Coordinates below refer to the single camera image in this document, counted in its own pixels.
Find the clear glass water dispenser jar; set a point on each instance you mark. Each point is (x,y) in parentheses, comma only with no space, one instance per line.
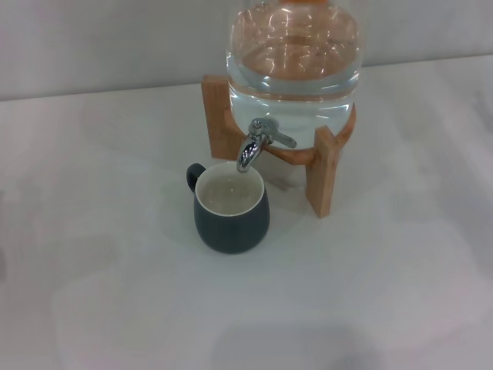
(292,96)

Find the chrome faucet with lever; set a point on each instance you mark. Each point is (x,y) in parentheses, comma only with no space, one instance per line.
(248,152)

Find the black cup with white inside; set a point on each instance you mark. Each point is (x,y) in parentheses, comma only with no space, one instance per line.
(231,235)

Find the wooden dispenser stand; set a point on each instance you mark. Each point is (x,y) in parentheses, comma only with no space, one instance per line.
(215,115)

